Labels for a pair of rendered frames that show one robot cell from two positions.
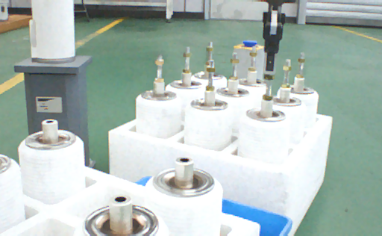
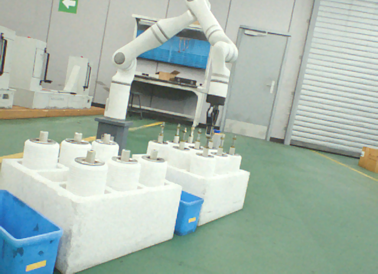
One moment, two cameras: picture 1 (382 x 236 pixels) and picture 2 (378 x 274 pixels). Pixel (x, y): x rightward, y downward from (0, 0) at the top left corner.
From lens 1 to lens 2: 0.54 m
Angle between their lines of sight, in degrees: 14
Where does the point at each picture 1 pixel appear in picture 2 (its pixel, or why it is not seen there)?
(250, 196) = (189, 190)
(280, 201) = (202, 193)
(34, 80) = (103, 126)
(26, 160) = (94, 146)
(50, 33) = (115, 105)
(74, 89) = (120, 134)
